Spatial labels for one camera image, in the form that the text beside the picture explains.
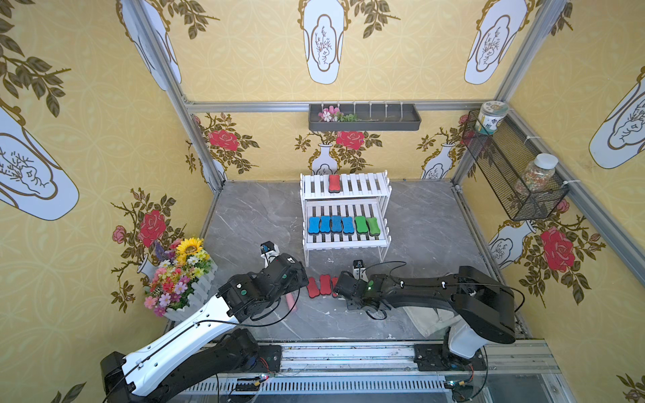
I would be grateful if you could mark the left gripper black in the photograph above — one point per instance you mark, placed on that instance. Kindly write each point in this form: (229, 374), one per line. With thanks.
(293, 281)

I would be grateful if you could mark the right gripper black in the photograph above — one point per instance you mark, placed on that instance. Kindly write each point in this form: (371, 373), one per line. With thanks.
(344, 286)

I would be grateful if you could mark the red eraser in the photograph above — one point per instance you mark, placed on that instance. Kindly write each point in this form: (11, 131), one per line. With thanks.
(333, 284)
(312, 288)
(334, 185)
(326, 285)

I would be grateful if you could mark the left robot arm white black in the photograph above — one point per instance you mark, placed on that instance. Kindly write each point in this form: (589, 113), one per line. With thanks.
(213, 340)

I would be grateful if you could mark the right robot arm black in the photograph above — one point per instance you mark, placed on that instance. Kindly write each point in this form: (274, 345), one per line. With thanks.
(486, 308)

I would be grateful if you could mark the white two-tier slatted shelf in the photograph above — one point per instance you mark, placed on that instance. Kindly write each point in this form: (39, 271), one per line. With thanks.
(345, 212)

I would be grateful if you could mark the blue eraser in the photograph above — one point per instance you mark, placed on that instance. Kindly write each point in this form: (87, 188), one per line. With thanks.
(325, 224)
(313, 225)
(336, 224)
(348, 225)

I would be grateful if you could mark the green eraser lower right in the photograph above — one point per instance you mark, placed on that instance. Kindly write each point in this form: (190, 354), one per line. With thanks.
(373, 227)

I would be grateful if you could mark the green eraser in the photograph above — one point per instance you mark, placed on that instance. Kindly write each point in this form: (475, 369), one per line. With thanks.
(361, 226)
(373, 227)

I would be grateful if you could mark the green eraser lower left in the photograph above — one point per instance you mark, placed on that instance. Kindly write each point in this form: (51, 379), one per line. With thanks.
(361, 226)

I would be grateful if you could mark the grey work glove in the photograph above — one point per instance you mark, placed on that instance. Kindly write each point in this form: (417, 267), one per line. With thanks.
(428, 321)

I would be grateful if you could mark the flower arrangement white fence planter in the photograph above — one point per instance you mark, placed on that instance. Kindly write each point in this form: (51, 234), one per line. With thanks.
(180, 284)

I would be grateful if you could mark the small pink flower sprig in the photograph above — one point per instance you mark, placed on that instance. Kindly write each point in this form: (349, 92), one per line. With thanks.
(334, 114)

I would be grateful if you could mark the clear jar white lid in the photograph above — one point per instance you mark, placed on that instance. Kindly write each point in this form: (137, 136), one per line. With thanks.
(537, 174)

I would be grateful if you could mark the jar with green label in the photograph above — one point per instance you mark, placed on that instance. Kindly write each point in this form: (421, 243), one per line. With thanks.
(491, 114)

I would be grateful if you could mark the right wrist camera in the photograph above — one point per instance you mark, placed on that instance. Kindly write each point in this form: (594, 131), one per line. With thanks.
(359, 270)

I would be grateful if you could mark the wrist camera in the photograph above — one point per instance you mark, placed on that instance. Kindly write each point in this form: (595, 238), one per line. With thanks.
(359, 270)
(268, 252)

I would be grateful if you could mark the purple garden fork pink handle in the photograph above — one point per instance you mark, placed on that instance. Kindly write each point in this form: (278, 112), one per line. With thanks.
(291, 300)

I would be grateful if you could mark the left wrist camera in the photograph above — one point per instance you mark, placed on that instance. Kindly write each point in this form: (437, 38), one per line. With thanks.
(268, 252)

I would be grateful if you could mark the white slotted cable duct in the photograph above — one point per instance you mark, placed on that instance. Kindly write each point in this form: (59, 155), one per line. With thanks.
(425, 383)

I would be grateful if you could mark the dark grey wall tray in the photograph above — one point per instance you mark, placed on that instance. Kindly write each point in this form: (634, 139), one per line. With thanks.
(373, 117)

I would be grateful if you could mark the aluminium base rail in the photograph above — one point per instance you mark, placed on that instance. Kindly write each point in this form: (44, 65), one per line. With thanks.
(389, 358)

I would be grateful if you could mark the black wire wall basket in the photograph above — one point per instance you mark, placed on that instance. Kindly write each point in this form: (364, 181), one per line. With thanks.
(502, 158)

